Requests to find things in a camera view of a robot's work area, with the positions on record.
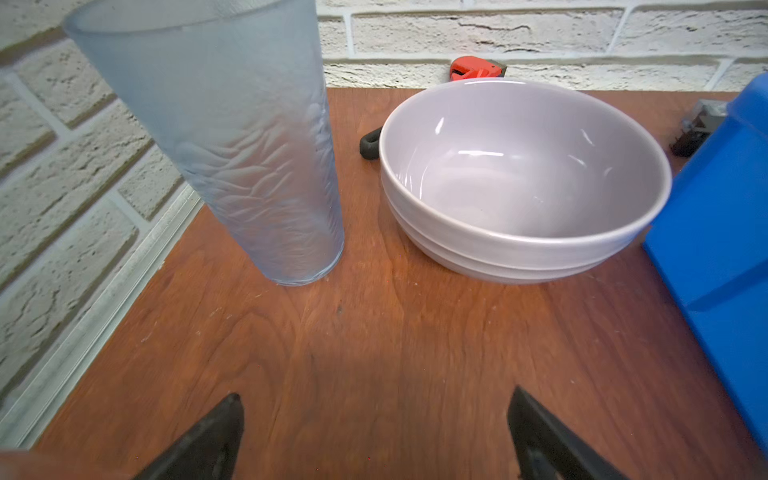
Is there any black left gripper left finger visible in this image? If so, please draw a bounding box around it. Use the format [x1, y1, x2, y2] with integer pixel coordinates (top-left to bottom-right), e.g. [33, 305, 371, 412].
[134, 393, 245, 480]

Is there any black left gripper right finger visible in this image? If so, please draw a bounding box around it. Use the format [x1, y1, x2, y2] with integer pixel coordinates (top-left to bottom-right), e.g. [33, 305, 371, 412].
[507, 386, 625, 479]

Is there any blue plastic bin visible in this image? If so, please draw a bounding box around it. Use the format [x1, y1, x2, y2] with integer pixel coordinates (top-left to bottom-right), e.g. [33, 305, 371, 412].
[644, 74, 767, 450]

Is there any lilac ceramic bowl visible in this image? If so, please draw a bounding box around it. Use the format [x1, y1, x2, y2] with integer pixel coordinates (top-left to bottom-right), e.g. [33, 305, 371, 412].
[378, 78, 672, 284]

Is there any frosted tall plastic tumbler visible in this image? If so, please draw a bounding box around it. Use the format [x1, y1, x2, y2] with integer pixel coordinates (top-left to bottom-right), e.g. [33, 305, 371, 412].
[63, 0, 344, 286]

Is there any small grey black device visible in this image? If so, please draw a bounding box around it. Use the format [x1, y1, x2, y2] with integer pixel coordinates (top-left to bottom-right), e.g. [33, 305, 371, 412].
[669, 99, 728, 158]

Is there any red black hand tool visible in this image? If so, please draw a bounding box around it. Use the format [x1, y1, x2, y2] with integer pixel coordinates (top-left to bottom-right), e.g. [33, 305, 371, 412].
[449, 56, 507, 81]

